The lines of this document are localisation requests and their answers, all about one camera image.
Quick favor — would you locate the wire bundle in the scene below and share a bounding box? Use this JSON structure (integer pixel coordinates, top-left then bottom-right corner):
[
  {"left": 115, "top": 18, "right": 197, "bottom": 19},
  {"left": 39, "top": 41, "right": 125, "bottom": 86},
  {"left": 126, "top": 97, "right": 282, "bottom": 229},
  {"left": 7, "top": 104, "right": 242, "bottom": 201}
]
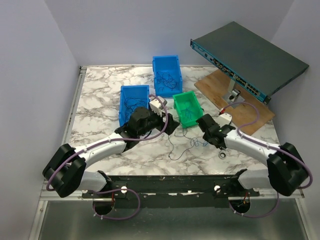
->
[{"left": 167, "top": 128, "right": 210, "bottom": 161}]

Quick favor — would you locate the blue bin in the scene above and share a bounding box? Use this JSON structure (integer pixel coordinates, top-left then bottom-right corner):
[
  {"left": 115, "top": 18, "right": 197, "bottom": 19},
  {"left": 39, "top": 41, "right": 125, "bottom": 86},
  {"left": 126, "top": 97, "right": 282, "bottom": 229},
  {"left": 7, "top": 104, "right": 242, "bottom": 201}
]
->
[
  {"left": 118, "top": 85, "right": 150, "bottom": 127},
  {"left": 152, "top": 55, "right": 183, "bottom": 98}
]

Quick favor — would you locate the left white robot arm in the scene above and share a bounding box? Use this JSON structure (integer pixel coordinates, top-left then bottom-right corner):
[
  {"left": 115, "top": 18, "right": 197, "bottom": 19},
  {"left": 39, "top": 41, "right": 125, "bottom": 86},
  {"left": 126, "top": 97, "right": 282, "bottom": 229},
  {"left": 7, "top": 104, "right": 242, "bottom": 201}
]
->
[{"left": 42, "top": 107, "right": 179, "bottom": 198}]

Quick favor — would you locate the green bin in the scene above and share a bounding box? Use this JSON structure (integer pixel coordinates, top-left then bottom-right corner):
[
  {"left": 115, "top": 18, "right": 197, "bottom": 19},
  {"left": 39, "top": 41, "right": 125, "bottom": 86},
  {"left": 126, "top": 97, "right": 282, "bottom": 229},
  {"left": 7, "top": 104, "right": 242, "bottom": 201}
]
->
[{"left": 172, "top": 91, "right": 203, "bottom": 128}]

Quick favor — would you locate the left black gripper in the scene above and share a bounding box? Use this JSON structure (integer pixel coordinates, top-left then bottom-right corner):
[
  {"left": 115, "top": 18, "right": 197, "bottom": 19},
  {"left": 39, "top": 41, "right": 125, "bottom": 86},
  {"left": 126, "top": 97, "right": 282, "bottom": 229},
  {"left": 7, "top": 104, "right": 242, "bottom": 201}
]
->
[{"left": 138, "top": 108, "right": 180, "bottom": 137}]

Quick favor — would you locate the far blue bin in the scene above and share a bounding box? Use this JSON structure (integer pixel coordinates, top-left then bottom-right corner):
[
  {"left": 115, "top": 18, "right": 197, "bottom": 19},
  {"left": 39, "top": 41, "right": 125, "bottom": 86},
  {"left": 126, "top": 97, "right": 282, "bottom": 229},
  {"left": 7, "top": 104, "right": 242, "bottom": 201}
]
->
[{"left": 152, "top": 55, "right": 183, "bottom": 98}]

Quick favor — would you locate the blue wire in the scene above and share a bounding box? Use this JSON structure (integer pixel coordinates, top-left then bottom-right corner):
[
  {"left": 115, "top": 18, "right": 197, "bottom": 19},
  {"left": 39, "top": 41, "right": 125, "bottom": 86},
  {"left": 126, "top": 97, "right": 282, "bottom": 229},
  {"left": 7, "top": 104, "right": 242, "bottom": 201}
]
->
[{"left": 181, "top": 101, "right": 198, "bottom": 122}]

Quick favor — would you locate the ratchet wrench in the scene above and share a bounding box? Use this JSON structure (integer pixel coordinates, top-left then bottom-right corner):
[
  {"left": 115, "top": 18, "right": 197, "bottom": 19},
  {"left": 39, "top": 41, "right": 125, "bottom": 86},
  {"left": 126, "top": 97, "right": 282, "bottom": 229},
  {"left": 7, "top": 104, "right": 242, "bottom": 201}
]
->
[{"left": 218, "top": 149, "right": 227, "bottom": 160}]

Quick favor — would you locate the metal stand bracket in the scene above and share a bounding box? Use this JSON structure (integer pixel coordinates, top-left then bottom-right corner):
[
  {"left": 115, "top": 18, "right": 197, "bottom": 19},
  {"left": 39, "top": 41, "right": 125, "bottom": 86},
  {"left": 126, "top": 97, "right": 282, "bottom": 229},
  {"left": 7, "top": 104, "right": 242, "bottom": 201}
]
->
[{"left": 222, "top": 79, "right": 245, "bottom": 106}]

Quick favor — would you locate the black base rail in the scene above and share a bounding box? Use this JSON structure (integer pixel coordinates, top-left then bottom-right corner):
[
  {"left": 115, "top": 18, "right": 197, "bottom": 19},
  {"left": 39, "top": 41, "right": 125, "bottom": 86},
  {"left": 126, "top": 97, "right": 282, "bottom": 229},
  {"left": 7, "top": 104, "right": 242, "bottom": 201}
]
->
[{"left": 82, "top": 174, "right": 260, "bottom": 209}]

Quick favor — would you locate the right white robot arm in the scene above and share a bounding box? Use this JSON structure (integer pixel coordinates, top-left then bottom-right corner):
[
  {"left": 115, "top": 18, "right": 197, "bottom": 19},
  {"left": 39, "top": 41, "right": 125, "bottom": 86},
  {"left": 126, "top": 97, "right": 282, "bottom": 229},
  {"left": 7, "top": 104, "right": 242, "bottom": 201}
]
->
[{"left": 196, "top": 114, "right": 313, "bottom": 197}]

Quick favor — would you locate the wooden board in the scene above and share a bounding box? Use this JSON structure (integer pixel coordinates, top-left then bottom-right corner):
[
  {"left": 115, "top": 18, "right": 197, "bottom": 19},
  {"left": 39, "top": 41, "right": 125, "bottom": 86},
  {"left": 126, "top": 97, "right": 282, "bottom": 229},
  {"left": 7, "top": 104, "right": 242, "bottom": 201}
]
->
[{"left": 194, "top": 70, "right": 275, "bottom": 135}]

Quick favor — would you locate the near blue bin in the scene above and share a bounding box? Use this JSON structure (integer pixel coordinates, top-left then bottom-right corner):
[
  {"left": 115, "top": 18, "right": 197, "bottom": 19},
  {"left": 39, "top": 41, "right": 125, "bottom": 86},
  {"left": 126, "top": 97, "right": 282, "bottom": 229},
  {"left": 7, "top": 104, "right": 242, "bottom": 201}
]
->
[{"left": 118, "top": 85, "right": 150, "bottom": 127}]

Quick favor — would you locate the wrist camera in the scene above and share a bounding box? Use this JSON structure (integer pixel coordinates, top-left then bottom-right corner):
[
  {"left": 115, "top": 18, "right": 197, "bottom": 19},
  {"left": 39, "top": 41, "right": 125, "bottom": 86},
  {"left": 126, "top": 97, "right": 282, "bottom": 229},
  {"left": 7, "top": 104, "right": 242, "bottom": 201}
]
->
[
  {"left": 216, "top": 113, "right": 232, "bottom": 126},
  {"left": 149, "top": 96, "right": 168, "bottom": 117}
]

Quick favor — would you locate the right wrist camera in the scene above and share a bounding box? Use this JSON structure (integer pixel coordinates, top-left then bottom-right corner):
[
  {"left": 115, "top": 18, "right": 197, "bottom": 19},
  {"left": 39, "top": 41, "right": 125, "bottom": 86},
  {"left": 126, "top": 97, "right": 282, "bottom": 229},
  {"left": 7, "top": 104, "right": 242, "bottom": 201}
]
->
[{"left": 216, "top": 113, "right": 232, "bottom": 126}]

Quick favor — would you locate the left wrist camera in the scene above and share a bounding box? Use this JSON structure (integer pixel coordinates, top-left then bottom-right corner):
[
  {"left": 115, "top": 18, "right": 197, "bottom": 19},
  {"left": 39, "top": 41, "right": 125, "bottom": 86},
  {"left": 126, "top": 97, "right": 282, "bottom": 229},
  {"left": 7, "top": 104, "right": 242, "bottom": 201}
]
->
[{"left": 149, "top": 96, "right": 168, "bottom": 117}]

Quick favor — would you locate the aluminium frame rail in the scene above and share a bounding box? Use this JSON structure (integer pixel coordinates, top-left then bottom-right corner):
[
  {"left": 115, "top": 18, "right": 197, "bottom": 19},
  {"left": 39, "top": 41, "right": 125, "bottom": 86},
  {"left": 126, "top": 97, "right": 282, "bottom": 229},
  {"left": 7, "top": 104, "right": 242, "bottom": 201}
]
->
[{"left": 42, "top": 66, "right": 87, "bottom": 198}]

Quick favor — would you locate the black wire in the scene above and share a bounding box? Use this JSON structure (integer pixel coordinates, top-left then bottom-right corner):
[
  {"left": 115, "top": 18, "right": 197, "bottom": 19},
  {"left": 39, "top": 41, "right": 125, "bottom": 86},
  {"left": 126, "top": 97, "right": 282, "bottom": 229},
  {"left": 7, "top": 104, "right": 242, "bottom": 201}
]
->
[{"left": 123, "top": 96, "right": 150, "bottom": 113}]

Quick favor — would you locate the network switch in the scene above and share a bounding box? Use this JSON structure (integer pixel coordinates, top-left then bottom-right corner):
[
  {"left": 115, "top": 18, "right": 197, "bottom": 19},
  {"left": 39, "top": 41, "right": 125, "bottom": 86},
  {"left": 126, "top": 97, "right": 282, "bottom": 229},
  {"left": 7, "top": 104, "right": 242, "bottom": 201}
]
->
[{"left": 190, "top": 21, "right": 309, "bottom": 105}]

